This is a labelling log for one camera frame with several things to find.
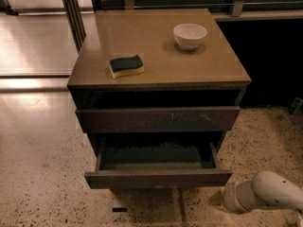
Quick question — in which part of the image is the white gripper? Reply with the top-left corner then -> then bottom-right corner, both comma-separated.
208,181 -> 257,214

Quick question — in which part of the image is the dark drawer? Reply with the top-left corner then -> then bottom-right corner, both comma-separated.
84,144 -> 232,189
76,106 -> 240,133

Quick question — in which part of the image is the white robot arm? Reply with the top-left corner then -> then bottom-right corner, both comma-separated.
208,171 -> 303,215

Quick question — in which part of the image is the dark top drawer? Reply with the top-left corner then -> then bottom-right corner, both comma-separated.
76,106 -> 240,133

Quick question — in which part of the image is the brown drawer cabinet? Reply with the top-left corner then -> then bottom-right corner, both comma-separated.
66,9 -> 252,191

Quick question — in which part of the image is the black tape floor marker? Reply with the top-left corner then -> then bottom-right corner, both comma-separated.
112,207 -> 127,213

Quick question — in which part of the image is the small dark floor object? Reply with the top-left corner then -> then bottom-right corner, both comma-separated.
289,97 -> 303,114

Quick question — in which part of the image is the yellow sponge with dark pad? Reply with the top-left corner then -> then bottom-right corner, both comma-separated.
109,55 -> 144,79

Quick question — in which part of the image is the white ceramic bowl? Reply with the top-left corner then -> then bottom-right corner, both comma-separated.
173,24 -> 207,51

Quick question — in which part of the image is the dark vertical post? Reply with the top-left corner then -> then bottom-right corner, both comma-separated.
62,0 -> 86,51

